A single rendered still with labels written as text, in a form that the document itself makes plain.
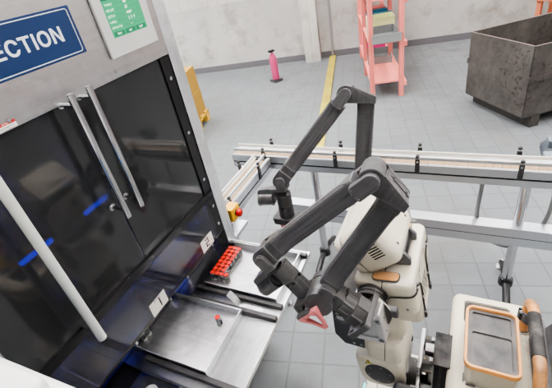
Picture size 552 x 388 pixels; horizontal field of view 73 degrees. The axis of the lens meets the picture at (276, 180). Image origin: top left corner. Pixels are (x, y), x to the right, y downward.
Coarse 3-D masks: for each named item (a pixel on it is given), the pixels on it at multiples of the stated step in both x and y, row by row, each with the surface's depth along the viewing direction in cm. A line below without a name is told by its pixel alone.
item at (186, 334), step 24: (168, 312) 152; (192, 312) 150; (216, 312) 147; (240, 312) 142; (168, 336) 142; (192, 336) 140; (216, 336) 138; (168, 360) 131; (192, 360) 132; (216, 360) 129
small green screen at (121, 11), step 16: (96, 0) 104; (112, 0) 108; (128, 0) 114; (144, 0) 119; (96, 16) 104; (112, 16) 109; (128, 16) 114; (144, 16) 120; (112, 32) 109; (128, 32) 115; (144, 32) 120; (112, 48) 110; (128, 48) 115
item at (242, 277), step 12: (252, 252) 173; (288, 252) 165; (240, 264) 168; (252, 264) 167; (240, 276) 162; (252, 276) 160; (216, 288) 157; (228, 288) 153; (240, 288) 156; (252, 288) 155; (276, 300) 144
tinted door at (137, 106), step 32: (128, 96) 119; (160, 96) 132; (96, 128) 110; (128, 128) 120; (160, 128) 133; (128, 160) 121; (160, 160) 135; (128, 192) 122; (160, 192) 136; (192, 192) 153; (160, 224) 137
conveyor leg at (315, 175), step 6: (312, 174) 238; (318, 174) 240; (312, 180) 241; (318, 180) 241; (312, 186) 244; (318, 186) 243; (318, 192) 245; (318, 198) 247; (324, 228) 262; (324, 234) 265; (324, 240) 267; (324, 246) 270
